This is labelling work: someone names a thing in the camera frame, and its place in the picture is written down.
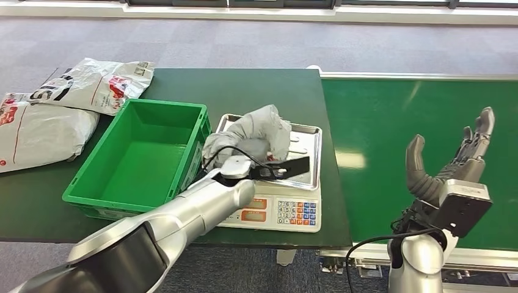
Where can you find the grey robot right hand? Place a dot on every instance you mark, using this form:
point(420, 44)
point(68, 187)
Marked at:
point(429, 186)

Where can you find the grey plastic mailer package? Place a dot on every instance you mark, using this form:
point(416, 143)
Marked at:
point(255, 129)

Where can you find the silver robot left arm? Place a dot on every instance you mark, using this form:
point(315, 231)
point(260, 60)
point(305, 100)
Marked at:
point(178, 218)

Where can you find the green conveyor belt machine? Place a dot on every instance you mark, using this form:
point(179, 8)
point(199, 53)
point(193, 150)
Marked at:
point(384, 121)

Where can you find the steel scale pan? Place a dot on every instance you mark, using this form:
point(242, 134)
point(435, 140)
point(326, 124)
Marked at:
point(309, 141)

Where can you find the white electronic scale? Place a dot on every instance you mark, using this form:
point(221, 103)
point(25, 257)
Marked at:
point(291, 210)

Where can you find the white table foot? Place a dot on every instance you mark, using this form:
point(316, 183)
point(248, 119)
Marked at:
point(286, 256)

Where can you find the white window sill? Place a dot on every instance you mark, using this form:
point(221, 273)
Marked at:
point(283, 12)

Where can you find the green plastic crate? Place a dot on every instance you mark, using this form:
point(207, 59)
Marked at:
point(137, 170)

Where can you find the white courier bag black print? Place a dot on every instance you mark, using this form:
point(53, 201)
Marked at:
point(93, 85)

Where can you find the large white courier bag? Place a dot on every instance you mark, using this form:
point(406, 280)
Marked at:
point(40, 133)

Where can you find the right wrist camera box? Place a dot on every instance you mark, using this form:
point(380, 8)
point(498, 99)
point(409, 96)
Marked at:
point(461, 206)

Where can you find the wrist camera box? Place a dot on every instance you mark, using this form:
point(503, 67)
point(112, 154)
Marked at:
point(283, 166)
point(461, 206)

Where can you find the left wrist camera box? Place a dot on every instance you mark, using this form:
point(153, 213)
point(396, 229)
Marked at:
point(283, 166)

